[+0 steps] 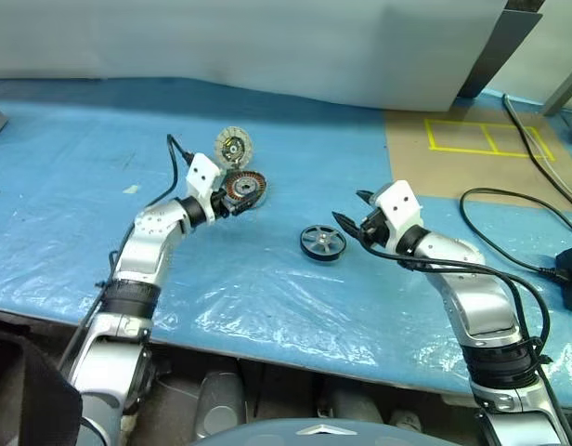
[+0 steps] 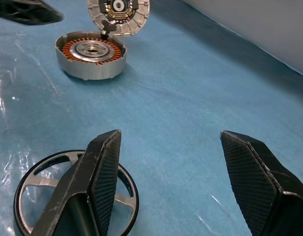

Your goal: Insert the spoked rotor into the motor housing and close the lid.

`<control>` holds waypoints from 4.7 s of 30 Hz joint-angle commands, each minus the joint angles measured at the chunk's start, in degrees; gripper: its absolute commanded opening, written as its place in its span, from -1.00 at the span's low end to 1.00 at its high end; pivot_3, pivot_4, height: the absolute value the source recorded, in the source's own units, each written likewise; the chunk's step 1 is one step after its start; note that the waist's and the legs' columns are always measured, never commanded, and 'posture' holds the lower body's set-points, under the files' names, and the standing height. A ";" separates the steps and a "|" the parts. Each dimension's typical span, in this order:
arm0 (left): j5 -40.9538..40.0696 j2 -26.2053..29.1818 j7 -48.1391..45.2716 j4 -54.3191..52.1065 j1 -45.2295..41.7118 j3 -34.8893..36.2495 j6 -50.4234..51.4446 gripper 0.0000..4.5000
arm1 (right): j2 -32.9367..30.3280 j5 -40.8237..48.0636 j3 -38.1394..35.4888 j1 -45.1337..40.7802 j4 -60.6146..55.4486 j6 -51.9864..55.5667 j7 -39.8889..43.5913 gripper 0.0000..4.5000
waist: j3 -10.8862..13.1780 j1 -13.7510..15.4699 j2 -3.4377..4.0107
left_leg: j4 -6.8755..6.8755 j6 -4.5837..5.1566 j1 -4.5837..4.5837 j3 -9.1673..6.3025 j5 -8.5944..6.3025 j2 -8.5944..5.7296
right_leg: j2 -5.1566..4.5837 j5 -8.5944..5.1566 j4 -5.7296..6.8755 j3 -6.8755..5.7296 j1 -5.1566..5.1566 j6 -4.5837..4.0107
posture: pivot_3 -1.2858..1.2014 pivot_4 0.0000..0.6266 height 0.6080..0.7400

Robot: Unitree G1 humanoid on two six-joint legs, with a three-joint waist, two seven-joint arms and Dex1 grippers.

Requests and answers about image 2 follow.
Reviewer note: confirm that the silver motor cover with circuit board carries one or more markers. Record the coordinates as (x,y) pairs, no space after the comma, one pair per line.
(139,17)

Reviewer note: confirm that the black T-shaped plug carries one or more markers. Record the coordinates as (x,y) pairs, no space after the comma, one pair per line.
(107,25)

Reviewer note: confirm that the blue table cover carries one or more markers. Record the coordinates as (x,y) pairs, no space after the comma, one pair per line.
(178,98)

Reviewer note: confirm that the white backdrop board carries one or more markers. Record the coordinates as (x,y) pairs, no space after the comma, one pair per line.
(264,24)

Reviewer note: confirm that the silver motor stator housing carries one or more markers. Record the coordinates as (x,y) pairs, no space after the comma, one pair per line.
(92,70)

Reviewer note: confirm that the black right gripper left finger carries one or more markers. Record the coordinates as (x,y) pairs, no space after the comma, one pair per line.
(75,196)

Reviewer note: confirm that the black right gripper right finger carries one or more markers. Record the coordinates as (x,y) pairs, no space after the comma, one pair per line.
(252,184)

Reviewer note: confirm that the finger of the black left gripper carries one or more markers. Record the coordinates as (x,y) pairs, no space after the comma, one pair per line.
(23,12)

